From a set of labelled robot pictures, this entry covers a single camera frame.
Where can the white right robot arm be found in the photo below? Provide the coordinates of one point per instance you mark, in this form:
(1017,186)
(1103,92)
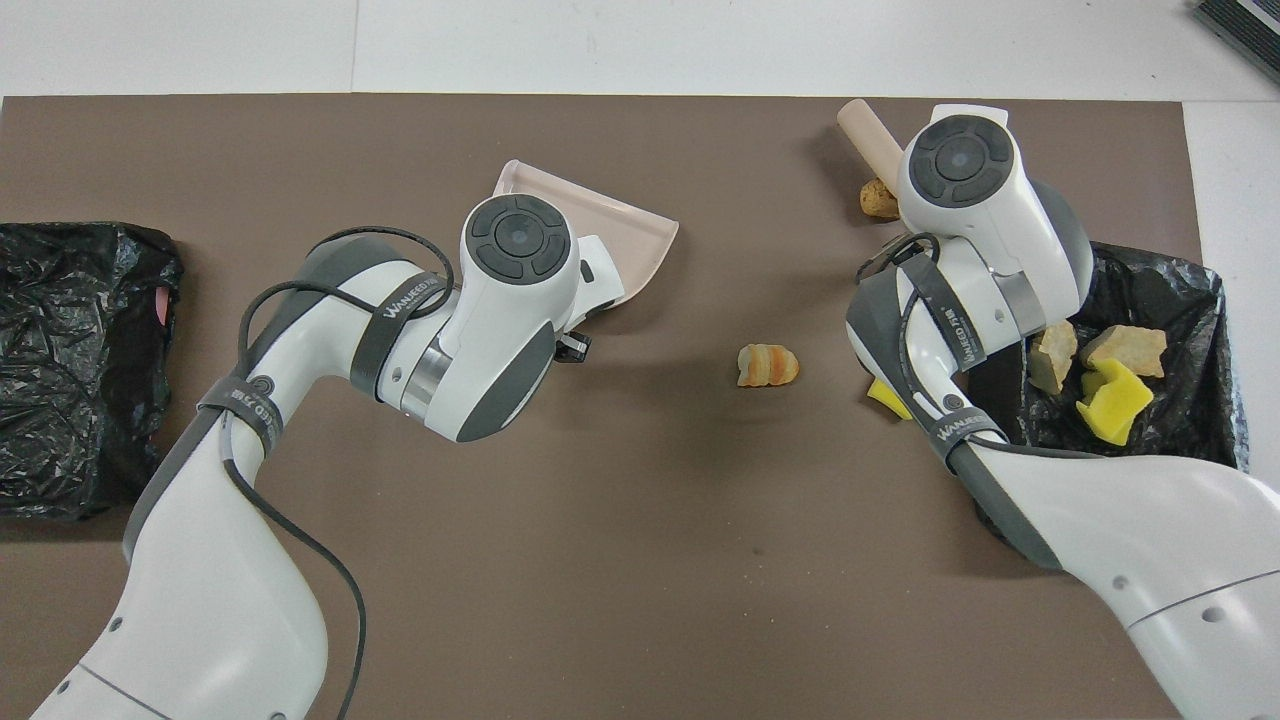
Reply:
(960,190)

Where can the beige bread chunk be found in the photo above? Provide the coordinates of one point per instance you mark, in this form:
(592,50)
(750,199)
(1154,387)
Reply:
(1125,348)

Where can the beige plastic dustpan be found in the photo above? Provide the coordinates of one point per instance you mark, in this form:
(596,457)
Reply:
(620,225)

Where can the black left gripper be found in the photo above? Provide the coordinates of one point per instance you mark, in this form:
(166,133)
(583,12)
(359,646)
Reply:
(574,348)

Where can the brown bread roll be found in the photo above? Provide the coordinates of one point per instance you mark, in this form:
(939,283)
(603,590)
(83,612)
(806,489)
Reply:
(878,200)

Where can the beige brush with black bristles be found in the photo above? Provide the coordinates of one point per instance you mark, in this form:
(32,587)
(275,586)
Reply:
(868,135)

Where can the open black bag-lined bin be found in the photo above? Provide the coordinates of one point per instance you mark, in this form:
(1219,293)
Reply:
(1180,290)

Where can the striped orange croissant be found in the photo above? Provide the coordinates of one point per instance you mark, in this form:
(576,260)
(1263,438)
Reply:
(1052,358)
(768,366)

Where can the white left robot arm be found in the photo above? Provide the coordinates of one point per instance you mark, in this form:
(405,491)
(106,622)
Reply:
(500,300)

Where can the brown table mat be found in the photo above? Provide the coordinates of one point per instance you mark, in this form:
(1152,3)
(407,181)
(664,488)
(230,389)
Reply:
(600,600)

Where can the dark ribbed device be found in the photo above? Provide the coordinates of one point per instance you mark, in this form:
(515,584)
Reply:
(1250,30)

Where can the yellow sponge piece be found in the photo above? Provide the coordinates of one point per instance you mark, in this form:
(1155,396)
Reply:
(1118,405)
(888,400)

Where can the black bag-covered bin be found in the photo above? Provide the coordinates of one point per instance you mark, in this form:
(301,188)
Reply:
(70,370)

